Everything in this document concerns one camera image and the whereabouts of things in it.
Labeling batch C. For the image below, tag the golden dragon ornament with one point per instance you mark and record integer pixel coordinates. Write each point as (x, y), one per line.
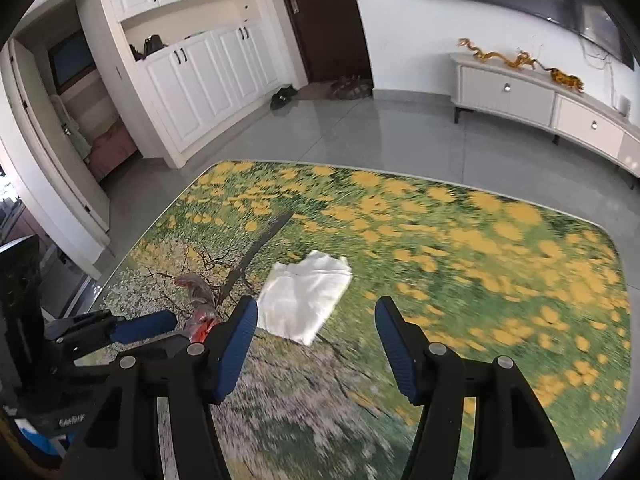
(500, 57)

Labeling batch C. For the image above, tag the white cupboard wall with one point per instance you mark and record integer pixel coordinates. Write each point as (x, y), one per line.
(200, 85)

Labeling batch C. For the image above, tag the black shoes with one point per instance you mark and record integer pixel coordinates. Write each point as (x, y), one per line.
(283, 97)

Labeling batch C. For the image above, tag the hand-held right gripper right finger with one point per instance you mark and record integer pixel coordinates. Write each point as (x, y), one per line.
(395, 355)

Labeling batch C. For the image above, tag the red plastic wrapper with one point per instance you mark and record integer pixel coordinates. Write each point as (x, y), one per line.
(202, 321)

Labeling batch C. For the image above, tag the white interior door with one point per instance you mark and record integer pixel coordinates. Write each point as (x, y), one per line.
(55, 170)

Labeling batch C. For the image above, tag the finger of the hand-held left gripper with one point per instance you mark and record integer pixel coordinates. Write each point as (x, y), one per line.
(145, 326)

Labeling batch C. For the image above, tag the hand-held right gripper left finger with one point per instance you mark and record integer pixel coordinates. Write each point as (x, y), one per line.
(235, 355)

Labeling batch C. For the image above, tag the dark brown door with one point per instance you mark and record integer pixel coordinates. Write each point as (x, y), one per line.
(325, 20)

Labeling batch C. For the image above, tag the golden tiger ornament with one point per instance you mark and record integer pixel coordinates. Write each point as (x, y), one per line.
(567, 80)

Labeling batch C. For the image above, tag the brown shoes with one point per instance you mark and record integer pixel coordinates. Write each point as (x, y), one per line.
(350, 87)

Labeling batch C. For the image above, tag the black bag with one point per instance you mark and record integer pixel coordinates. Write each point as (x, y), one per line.
(150, 47)

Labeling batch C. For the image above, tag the white television cabinet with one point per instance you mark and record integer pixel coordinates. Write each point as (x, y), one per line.
(505, 95)

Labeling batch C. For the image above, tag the small white device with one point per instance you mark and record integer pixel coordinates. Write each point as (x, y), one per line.
(624, 106)

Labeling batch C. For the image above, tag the pink bed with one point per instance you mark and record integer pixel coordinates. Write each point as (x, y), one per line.
(112, 152)

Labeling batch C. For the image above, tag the white napkin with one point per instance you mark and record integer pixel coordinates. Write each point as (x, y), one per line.
(305, 295)

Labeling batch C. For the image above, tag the person's left hand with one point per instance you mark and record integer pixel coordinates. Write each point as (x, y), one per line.
(40, 440)

